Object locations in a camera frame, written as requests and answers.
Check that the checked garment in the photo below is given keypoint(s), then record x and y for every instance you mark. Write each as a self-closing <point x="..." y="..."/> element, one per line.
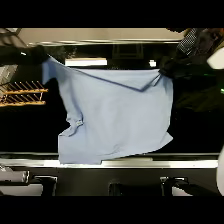
<point x="188" y="41"/>

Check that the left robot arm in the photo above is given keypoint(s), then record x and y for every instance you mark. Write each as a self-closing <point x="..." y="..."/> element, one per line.
<point x="23" y="55"/>

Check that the silver frame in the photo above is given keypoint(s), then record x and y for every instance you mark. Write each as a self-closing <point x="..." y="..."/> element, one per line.
<point x="166" y="163"/>

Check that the light blue shirt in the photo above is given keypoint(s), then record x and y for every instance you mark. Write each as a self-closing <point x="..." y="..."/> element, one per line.
<point x="116" y="113"/>

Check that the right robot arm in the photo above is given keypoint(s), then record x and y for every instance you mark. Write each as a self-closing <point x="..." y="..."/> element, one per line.
<point x="186" y="71"/>

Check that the wooden rack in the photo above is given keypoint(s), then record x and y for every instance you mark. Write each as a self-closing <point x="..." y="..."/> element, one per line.
<point x="23" y="96"/>

